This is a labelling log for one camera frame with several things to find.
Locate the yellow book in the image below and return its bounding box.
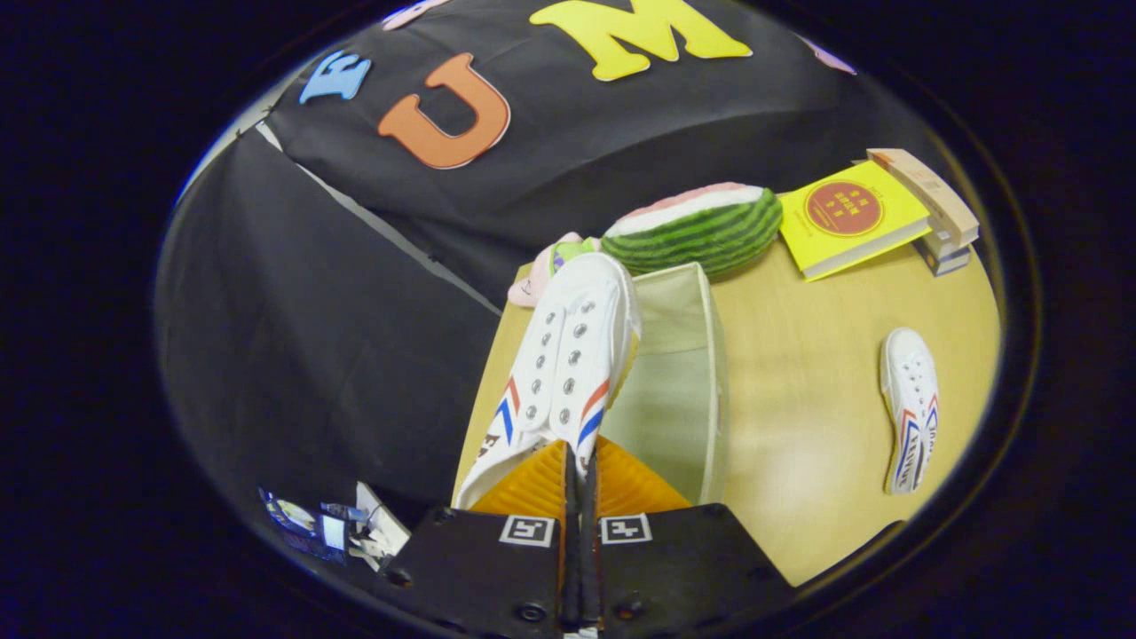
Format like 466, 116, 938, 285
778, 160, 933, 282

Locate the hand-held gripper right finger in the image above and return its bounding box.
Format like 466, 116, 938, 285
581, 435, 795, 636

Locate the blue and white book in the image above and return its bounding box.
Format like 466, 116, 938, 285
914, 233, 973, 278

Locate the beige fabric storage box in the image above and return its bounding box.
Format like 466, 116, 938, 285
599, 262, 730, 507

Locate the watermelon slice plush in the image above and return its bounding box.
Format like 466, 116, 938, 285
601, 182, 784, 279

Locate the white and blue clutter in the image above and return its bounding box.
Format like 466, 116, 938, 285
259, 482, 411, 569

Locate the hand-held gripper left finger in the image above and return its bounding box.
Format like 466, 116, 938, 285
382, 439, 580, 638

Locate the beige book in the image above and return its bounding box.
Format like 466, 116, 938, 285
867, 148, 980, 249

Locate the white canvas shoe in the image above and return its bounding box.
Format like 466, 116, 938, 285
879, 327, 940, 495
453, 252, 643, 511

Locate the pink and green plush toy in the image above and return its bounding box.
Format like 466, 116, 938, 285
508, 233, 604, 308

